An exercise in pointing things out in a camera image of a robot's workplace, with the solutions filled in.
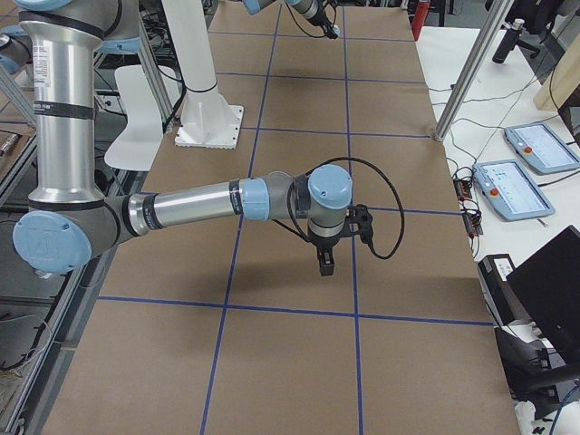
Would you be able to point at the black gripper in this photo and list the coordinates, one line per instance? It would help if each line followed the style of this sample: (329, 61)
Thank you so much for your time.
(323, 243)
(325, 23)

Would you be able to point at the orange black circuit board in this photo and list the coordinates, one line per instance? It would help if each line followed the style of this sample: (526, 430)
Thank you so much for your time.
(463, 188)

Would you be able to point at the black bottle on desk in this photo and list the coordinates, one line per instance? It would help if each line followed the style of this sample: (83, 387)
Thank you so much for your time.
(509, 41)

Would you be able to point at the near blue teach pendant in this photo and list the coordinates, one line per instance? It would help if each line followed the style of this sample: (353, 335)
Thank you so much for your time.
(510, 191)

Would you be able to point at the blue teach pendant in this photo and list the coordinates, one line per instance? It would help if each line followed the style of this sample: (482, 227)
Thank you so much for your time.
(510, 191)
(541, 148)

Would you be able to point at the white plastic chair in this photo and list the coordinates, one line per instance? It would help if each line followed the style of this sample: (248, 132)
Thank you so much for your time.
(136, 147)

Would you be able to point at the black laptop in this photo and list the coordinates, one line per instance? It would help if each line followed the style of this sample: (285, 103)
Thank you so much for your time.
(547, 285)

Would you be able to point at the black monitor stand base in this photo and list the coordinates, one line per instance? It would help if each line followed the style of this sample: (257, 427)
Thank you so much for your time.
(534, 373)

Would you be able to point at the far blue teach pendant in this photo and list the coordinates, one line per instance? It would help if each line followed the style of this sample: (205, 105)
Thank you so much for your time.
(541, 148)

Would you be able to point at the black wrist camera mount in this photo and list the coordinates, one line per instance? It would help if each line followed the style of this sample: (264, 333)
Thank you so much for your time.
(358, 222)

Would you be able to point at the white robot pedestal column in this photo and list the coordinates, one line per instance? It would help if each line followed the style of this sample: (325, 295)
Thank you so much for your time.
(207, 120)

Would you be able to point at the aluminium frame post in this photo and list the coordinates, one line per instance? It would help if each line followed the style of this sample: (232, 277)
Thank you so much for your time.
(478, 51)

